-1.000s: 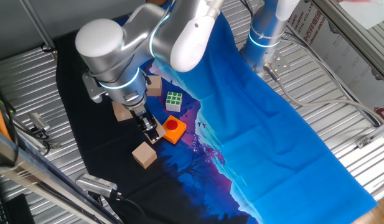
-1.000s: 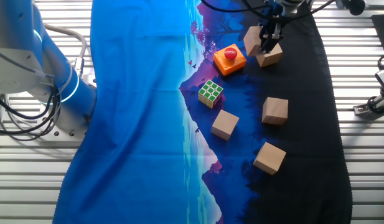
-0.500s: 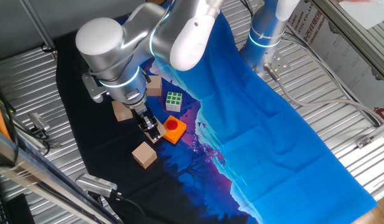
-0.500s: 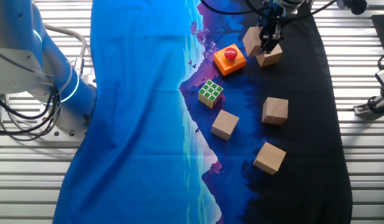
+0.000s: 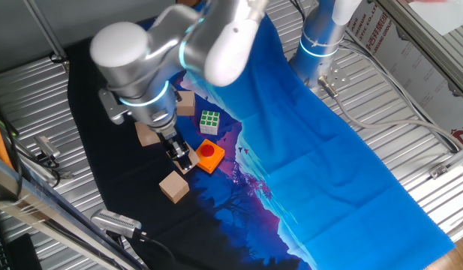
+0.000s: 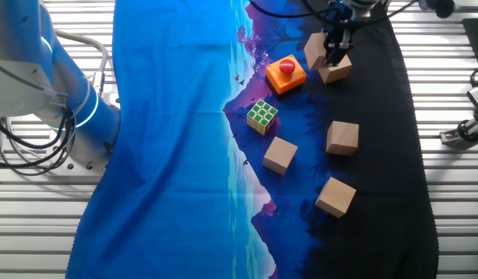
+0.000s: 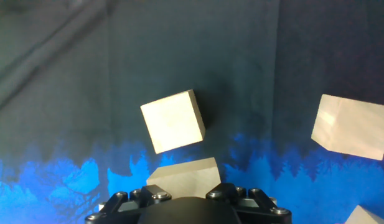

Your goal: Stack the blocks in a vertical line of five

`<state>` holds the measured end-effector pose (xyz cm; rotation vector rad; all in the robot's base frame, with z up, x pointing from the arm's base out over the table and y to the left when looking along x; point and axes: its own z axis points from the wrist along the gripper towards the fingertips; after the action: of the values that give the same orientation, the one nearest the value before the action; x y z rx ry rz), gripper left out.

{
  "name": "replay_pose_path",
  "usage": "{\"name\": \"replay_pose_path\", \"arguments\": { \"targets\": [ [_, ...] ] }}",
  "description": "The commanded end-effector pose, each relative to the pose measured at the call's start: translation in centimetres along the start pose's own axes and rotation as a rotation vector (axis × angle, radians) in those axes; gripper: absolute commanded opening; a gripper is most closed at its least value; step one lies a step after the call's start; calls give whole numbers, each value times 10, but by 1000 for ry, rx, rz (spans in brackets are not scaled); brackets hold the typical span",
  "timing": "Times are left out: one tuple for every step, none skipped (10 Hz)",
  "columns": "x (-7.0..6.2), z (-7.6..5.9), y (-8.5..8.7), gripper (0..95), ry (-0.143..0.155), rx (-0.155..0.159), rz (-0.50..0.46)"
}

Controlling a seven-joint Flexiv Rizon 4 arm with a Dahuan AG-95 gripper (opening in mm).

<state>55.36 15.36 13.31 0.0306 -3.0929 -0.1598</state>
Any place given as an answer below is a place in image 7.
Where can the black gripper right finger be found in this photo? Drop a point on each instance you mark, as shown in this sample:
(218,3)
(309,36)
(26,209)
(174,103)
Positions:
(257,202)

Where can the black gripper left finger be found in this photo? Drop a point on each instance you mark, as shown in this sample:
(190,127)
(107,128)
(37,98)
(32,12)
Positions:
(123,205)

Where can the plain wooden cube block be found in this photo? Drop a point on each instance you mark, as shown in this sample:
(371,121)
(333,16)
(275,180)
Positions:
(173,121)
(185,177)
(350,127)
(363,217)

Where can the blue black landscape cloth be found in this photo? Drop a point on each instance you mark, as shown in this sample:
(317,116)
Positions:
(241,62)

